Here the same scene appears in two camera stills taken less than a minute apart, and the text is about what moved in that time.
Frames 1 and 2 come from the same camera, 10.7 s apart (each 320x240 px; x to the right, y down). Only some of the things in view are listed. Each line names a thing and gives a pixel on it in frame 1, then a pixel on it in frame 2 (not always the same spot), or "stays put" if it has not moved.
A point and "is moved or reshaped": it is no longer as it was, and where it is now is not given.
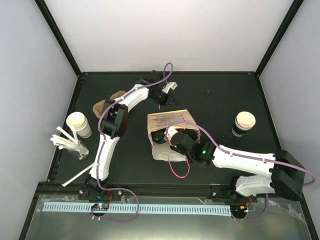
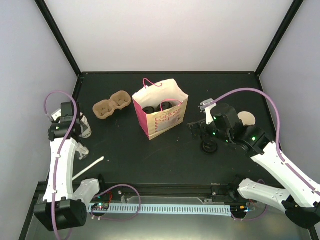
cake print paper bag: x=179 y=119 is moved or reshaped
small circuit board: x=100 y=206 stays put
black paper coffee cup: x=158 y=136 to x=148 y=109
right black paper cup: x=244 y=121 stays put
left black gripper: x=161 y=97 to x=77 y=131
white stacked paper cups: x=78 y=120 stays put
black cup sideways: x=192 y=134 to x=165 y=105
